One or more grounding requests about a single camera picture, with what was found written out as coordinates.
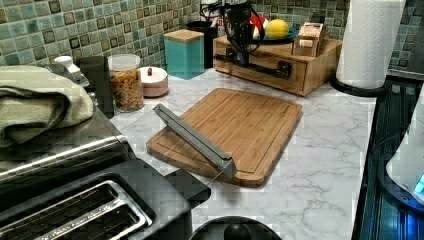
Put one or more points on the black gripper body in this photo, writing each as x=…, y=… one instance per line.
x=238, y=28

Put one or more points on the wooden drawer cabinet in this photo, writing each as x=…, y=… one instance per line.
x=319, y=69

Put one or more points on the red toy watermelon slice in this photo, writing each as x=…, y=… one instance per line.
x=260, y=24

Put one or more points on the black utensil holder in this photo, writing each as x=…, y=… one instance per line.
x=210, y=33

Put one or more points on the yellow toy lemon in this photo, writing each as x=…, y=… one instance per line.
x=277, y=28

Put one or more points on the teal plate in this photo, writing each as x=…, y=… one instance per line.
x=285, y=40

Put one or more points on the teal canister with wooden lid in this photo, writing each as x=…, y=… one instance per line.
x=184, y=51

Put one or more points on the wooden tea bag box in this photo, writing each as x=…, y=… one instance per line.
x=309, y=39

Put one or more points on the bamboo cutting board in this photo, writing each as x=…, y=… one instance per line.
x=252, y=128

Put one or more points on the glass jar with pasta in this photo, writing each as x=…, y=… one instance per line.
x=126, y=86

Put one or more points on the white paper towel roll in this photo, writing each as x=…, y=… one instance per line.
x=368, y=42

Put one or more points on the black cup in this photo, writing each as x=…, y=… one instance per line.
x=96, y=69

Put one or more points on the white-capped bottle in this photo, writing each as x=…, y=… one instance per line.
x=68, y=63

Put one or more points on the black two-slot toaster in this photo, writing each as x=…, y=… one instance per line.
x=129, y=201

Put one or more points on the beige folded towel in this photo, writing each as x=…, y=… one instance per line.
x=34, y=100

